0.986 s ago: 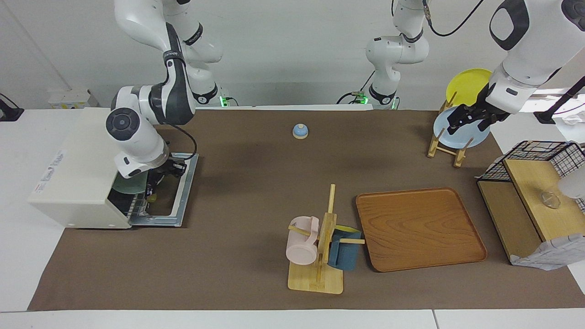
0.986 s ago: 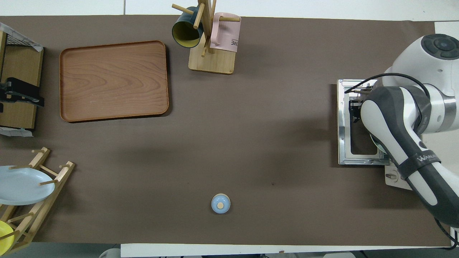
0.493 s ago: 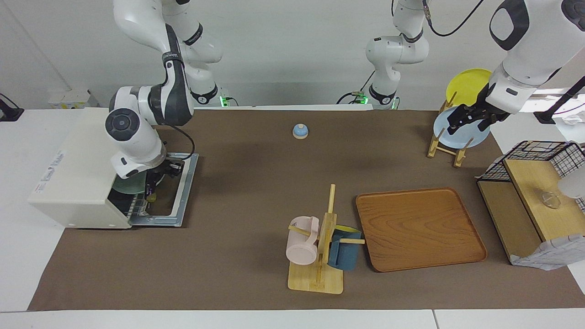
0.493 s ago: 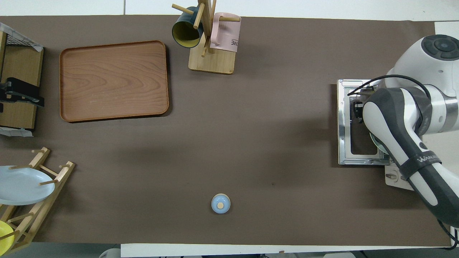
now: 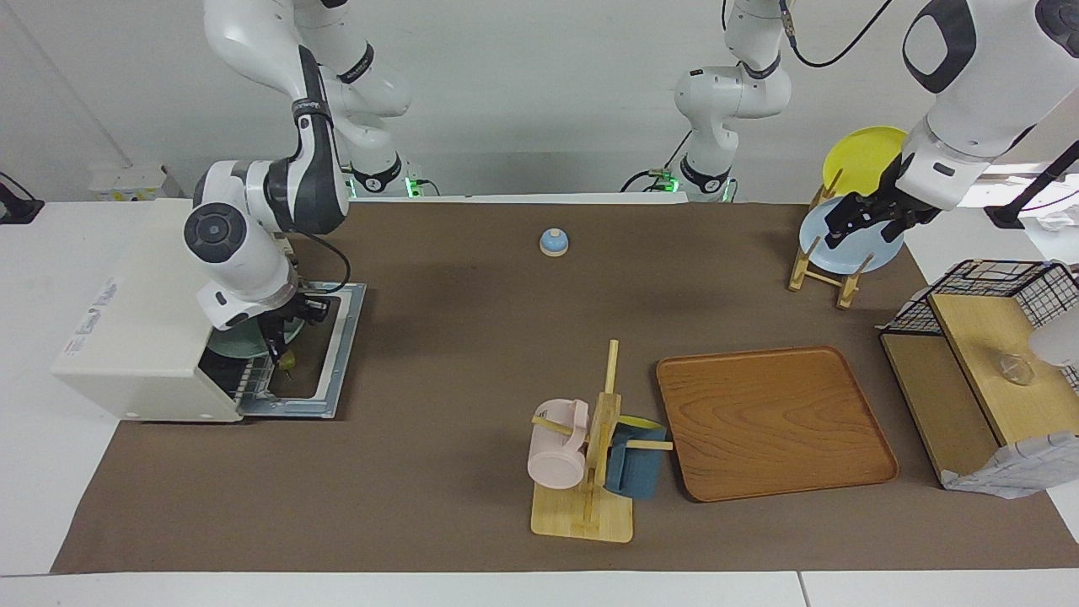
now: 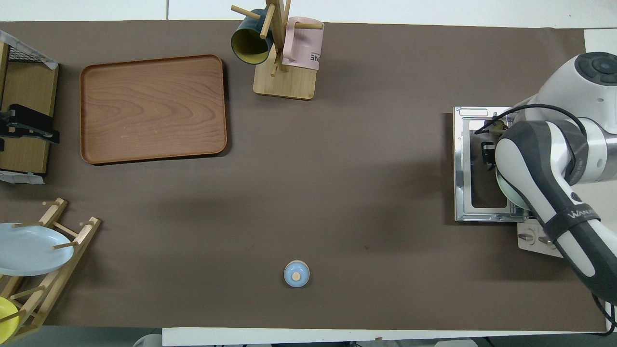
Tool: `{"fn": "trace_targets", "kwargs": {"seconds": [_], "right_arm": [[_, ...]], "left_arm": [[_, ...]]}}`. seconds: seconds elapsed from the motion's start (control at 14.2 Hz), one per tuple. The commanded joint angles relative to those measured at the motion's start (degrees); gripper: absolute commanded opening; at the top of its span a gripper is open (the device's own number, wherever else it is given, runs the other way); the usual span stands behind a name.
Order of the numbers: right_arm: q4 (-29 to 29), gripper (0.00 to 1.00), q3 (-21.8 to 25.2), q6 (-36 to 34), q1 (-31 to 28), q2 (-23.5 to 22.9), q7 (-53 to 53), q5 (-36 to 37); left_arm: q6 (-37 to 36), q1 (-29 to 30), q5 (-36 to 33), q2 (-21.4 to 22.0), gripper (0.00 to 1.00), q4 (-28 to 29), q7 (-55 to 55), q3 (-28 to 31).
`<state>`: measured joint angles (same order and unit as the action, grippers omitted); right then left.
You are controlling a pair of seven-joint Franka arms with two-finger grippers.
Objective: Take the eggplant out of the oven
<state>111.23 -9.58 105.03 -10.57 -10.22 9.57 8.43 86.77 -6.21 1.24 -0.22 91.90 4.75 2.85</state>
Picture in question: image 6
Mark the brown table mat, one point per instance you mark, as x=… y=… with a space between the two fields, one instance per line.
x=337 y=168

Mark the wooden shelf unit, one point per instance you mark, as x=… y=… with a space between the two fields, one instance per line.
x=26 y=86

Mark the pale green plate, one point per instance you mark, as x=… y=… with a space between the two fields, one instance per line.
x=503 y=190

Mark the light blue plate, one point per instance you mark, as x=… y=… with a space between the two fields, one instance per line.
x=29 y=248

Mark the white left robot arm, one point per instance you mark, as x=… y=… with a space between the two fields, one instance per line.
x=147 y=341

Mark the wooden mug tree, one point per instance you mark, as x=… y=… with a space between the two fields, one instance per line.
x=284 y=84

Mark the silver oven knob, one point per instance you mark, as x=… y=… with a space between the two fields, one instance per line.
x=526 y=237
x=545 y=240

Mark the dark teal mug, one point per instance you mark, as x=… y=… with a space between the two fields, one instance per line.
x=248 y=46

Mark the white foam wrap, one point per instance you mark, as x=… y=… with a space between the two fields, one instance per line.
x=21 y=177
x=29 y=48

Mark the pink mug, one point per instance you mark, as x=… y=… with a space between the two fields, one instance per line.
x=302 y=46

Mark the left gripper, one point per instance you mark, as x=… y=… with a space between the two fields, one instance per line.
x=31 y=118

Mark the yellow plate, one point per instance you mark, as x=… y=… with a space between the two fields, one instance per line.
x=6 y=318

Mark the brown wooden tray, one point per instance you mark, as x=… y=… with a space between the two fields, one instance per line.
x=153 y=109

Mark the blue jar with wooden lid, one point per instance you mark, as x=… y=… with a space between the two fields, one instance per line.
x=296 y=273

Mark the wooden plate rack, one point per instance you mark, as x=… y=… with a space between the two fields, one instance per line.
x=48 y=284

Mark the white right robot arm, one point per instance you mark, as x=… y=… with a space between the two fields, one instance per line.
x=554 y=91

